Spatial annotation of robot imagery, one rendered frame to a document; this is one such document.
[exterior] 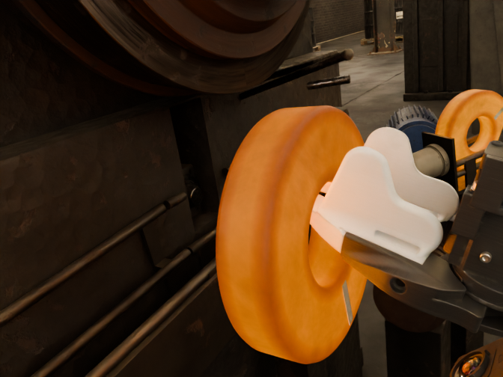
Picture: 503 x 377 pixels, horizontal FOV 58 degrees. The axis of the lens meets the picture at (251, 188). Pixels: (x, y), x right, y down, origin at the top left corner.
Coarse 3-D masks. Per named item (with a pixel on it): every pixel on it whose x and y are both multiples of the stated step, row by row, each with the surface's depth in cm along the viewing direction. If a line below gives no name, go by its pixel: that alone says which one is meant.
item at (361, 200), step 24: (360, 168) 23; (384, 168) 22; (336, 192) 24; (360, 192) 23; (384, 192) 23; (312, 216) 25; (336, 216) 25; (360, 216) 24; (384, 216) 23; (408, 216) 22; (432, 216) 22; (336, 240) 24; (384, 240) 23; (408, 240) 23; (432, 240) 22
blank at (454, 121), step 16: (464, 96) 79; (480, 96) 79; (496, 96) 81; (448, 112) 79; (464, 112) 79; (480, 112) 80; (496, 112) 82; (448, 128) 79; (464, 128) 80; (480, 128) 85; (496, 128) 83; (464, 144) 81; (480, 144) 84; (480, 160) 83
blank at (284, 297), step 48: (240, 144) 25; (288, 144) 23; (336, 144) 27; (240, 192) 23; (288, 192) 23; (240, 240) 22; (288, 240) 23; (240, 288) 23; (288, 288) 23; (336, 288) 28; (240, 336) 25; (288, 336) 23; (336, 336) 29
